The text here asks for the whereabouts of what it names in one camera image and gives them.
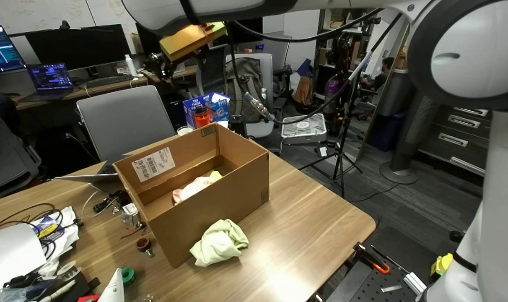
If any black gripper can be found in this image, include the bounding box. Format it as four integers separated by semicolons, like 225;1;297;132
145;51;180;83

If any blue printed box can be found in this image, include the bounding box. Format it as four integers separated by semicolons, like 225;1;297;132
183;90;233;129

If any brown cardboard box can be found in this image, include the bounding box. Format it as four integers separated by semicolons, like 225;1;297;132
113;122;270;268

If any light green towel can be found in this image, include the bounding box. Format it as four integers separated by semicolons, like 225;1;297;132
188;217;250;268

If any black computer monitor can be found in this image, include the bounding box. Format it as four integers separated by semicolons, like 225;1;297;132
26;23;131;72
134;21;168;56
227;16;265;46

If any white plastic bottle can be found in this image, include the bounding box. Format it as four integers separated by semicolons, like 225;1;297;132
124;53;140;77

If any yellow-green wrist mounting plate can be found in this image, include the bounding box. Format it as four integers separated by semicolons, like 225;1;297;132
158;19;228;63

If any grey tilted monitor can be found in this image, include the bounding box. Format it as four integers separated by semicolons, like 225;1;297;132
197;41;230;97

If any light grey office chair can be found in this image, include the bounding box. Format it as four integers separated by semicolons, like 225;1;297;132
76;83;176;169

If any grey-green backpack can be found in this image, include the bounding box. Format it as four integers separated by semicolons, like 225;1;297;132
225;56;272;129

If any laptop with purple screen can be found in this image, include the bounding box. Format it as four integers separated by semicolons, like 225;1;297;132
29;61;76;102

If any clear plastic storage bin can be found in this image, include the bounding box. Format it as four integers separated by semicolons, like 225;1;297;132
280;112;329;140

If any lit blue computer monitor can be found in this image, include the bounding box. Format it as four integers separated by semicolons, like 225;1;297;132
0;23;29;77

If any small brown round object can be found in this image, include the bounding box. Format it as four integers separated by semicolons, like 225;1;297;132
134;236;156;258

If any green tape roll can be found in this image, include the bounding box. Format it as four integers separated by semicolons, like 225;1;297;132
119;266;138;285

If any distant seated person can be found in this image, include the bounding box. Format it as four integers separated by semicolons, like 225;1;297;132
376;55;398;90

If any white plastic bag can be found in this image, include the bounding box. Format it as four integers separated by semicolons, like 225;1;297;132
0;223;49;295

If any black drawer cabinet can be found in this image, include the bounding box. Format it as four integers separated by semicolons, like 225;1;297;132
420;102;493;181

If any white hand tool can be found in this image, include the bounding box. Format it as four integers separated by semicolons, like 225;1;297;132
403;271;430;296

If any yellow-green clamp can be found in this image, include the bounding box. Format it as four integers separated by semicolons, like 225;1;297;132
430;251;458;276

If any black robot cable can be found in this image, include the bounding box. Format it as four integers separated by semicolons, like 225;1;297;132
228;6;403;125

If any thin black table cable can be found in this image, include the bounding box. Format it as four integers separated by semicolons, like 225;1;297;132
0;201;66;236

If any black camera tripod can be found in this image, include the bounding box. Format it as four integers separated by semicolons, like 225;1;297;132
299;9;411;197

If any grey pedestal column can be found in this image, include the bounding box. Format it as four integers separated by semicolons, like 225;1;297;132
378;68;451;186

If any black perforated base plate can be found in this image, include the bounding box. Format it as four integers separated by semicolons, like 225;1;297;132
324;258;435;302

